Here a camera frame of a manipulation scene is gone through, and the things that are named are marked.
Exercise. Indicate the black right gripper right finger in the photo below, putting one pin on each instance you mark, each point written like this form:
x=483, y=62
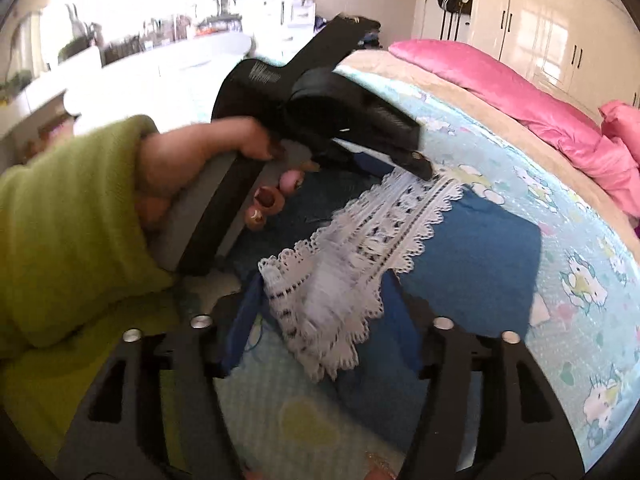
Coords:
x=489, y=410

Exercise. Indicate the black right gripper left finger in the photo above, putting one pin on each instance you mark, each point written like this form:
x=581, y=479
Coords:
x=118, y=430

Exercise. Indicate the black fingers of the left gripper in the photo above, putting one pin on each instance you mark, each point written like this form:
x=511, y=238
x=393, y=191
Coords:
x=327, y=108

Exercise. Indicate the blue pants with lace trim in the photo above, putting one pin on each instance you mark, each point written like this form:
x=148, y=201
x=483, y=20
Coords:
x=356, y=264

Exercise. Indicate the green sleeve forearm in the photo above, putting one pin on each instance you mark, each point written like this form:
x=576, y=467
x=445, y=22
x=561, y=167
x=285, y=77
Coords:
x=76, y=271

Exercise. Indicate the left hand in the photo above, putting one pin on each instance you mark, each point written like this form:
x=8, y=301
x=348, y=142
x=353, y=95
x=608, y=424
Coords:
x=168, y=162

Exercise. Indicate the beige bed cover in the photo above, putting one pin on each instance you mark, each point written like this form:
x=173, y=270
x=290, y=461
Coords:
x=384, y=64

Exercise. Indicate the white drawer chest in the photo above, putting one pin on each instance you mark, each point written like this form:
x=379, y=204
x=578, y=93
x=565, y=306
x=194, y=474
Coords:
x=279, y=28

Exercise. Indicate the white desk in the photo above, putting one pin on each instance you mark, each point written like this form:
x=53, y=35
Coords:
x=175, y=85

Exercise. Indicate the light blue cartoon cat blanket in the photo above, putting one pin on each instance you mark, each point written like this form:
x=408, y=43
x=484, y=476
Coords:
x=583, y=327

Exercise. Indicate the white wardrobe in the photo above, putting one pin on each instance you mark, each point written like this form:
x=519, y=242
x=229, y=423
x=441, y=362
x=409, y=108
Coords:
x=585, y=52

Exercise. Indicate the pink duvet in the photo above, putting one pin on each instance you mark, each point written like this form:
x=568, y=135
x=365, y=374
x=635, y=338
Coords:
x=605, y=159

